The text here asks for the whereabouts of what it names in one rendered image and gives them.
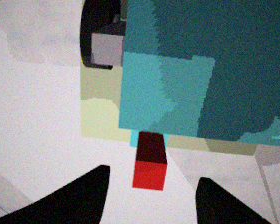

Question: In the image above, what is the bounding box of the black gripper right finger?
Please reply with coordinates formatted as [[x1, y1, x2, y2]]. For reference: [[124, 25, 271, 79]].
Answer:
[[195, 176, 270, 224]]

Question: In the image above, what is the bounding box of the red-headed metal pin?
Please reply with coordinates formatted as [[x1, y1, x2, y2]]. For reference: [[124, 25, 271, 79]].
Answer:
[[132, 131, 167, 190]]

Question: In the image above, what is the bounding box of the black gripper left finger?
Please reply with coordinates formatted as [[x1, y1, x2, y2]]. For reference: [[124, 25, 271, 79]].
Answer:
[[0, 165, 111, 224]]

